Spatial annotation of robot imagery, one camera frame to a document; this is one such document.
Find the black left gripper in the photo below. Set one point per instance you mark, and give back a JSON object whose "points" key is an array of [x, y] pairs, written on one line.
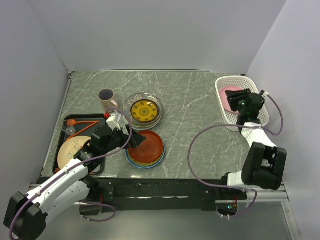
{"points": [[136, 139]]}

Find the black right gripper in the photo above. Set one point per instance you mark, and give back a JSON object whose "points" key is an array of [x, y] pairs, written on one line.
{"points": [[233, 98]]}

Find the pink plastic plate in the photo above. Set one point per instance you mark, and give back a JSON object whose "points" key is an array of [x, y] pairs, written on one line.
{"points": [[224, 100]]}

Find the red-brown scalloped plate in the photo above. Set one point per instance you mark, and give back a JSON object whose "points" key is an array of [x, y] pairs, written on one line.
{"points": [[153, 141]]}

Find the woven bamboo plate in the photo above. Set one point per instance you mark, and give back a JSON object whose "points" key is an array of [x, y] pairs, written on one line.
{"points": [[142, 165]]}

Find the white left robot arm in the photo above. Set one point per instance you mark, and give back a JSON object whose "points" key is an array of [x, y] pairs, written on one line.
{"points": [[28, 214]]}

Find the white perforated plastic bin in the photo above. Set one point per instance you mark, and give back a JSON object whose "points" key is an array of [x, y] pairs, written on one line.
{"points": [[244, 83]]}

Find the blue plastic plate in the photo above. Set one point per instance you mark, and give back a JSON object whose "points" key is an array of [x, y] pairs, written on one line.
{"points": [[145, 158]]}

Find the yellow patterned plate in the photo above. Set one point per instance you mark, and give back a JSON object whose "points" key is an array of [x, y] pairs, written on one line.
{"points": [[144, 111]]}

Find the clear glass plate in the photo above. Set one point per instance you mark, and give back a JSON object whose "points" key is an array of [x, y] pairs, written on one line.
{"points": [[141, 96]]}

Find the pink ceramic mug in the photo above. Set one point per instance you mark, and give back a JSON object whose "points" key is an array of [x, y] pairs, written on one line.
{"points": [[107, 99]]}

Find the black plastic tray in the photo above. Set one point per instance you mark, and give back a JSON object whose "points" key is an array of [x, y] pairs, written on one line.
{"points": [[78, 117]]}

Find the clear glass small object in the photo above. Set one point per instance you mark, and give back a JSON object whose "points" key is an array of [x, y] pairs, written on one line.
{"points": [[69, 130]]}

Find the orange plastic chopsticks tool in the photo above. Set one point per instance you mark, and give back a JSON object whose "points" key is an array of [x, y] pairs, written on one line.
{"points": [[88, 124]]}

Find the cream painted plate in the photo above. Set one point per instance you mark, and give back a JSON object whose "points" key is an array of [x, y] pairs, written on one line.
{"points": [[69, 149]]}

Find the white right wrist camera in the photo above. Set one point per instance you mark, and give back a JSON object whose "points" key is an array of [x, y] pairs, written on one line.
{"points": [[264, 94]]}

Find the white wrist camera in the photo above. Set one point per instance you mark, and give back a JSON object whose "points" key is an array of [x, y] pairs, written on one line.
{"points": [[113, 121], [264, 94]]}

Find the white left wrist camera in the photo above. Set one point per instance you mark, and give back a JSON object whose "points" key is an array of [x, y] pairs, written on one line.
{"points": [[113, 121]]}

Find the black table front frame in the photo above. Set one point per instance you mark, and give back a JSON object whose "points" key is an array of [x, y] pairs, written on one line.
{"points": [[147, 194]]}

